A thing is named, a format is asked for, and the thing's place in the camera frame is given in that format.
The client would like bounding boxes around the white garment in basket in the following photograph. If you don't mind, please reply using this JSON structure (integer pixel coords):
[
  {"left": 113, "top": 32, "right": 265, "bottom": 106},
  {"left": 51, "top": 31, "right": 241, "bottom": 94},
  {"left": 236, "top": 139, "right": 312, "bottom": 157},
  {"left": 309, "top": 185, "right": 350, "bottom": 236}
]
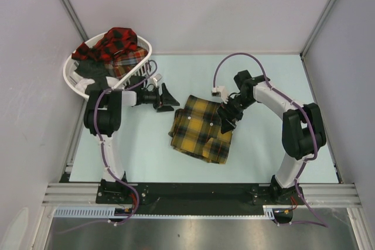
[{"left": 74, "top": 78, "right": 95, "bottom": 93}]

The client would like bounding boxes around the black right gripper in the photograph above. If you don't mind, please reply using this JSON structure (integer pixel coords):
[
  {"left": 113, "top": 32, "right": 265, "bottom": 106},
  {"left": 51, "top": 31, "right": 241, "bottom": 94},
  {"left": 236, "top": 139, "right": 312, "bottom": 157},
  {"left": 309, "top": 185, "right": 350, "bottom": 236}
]
[{"left": 216, "top": 94, "right": 257, "bottom": 134}]

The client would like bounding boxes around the dark grey garment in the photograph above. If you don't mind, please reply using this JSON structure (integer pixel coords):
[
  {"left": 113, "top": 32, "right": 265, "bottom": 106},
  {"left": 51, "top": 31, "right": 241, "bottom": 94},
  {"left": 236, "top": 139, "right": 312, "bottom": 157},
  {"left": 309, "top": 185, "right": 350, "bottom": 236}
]
[{"left": 74, "top": 60, "right": 118, "bottom": 95}]

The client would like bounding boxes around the aluminium frame rail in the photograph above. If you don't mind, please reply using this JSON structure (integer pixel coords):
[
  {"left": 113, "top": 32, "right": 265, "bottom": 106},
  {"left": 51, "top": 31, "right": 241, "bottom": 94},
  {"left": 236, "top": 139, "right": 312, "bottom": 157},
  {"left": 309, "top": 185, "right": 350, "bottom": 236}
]
[{"left": 42, "top": 183, "right": 98, "bottom": 207}]

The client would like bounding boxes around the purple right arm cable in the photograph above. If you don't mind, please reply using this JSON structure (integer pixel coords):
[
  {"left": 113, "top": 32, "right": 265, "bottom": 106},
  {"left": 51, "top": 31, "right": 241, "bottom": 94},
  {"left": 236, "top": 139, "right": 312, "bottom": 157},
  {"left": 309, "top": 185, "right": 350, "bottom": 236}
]
[{"left": 212, "top": 52, "right": 329, "bottom": 228}]

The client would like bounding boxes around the red tan plaid shirt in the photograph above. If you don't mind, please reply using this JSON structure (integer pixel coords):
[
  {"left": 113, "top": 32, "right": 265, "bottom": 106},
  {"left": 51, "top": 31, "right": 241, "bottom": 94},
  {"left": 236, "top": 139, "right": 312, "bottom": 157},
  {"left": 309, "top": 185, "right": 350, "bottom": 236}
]
[{"left": 111, "top": 47, "right": 148, "bottom": 79}]

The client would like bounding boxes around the yellow plaid long sleeve shirt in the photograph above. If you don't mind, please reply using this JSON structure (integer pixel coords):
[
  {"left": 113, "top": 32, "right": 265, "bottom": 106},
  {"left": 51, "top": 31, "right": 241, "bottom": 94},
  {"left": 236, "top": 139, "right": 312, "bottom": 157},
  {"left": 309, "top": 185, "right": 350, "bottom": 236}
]
[{"left": 168, "top": 95, "right": 232, "bottom": 165}]

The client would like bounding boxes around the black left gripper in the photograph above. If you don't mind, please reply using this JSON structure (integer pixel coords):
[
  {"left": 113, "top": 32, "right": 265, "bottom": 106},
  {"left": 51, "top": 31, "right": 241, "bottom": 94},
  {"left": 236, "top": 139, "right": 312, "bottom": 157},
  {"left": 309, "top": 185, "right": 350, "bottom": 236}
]
[{"left": 141, "top": 84, "right": 179, "bottom": 113}]

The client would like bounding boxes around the white plastic laundry basket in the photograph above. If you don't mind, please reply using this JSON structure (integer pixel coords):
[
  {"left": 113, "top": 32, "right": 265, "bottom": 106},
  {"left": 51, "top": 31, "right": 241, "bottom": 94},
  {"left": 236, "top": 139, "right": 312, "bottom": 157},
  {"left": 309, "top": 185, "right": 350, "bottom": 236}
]
[{"left": 63, "top": 32, "right": 152, "bottom": 101}]

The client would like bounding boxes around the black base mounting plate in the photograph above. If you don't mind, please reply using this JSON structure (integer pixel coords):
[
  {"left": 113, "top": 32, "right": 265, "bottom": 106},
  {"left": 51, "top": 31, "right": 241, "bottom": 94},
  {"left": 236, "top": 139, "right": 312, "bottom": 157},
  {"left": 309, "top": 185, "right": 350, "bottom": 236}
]
[{"left": 98, "top": 183, "right": 303, "bottom": 214}]

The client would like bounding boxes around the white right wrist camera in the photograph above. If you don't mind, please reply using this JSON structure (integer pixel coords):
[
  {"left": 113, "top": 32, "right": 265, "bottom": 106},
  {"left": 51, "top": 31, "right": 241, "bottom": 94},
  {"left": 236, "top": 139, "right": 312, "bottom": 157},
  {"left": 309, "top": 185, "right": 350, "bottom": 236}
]
[{"left": 211, "top": 86, "right": 229, "bottom": 104}]

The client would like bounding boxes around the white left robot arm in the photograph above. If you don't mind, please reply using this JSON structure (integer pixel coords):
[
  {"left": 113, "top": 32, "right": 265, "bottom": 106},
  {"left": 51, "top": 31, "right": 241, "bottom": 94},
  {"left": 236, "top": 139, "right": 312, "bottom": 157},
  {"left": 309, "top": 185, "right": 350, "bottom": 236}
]
[{"left": 84, "top": 74, "right": 180, "bottom": 204}]

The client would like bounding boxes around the white cable duct rail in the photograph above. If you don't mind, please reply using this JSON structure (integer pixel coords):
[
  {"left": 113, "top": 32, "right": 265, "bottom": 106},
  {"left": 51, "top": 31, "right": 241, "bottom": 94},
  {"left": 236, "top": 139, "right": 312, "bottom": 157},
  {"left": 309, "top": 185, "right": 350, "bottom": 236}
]
[{"left": 53, "top": 206, "right": 294, "bottom": 222}]

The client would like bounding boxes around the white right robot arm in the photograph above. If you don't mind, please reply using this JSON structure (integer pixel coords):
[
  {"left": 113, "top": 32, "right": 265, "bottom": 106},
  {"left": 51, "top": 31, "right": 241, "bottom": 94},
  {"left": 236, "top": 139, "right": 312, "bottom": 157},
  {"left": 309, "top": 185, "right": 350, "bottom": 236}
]
[{"left": 212, "top": 70, "right": 326, "bottom": 204}]

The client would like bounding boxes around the red black checkered shirt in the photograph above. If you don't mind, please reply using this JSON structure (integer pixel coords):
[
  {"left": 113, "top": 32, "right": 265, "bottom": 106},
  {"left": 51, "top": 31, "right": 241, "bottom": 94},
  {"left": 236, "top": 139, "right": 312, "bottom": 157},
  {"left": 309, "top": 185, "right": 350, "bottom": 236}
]
[{"left": 71, "top": 28, "right": 138, "bottom": 62}]

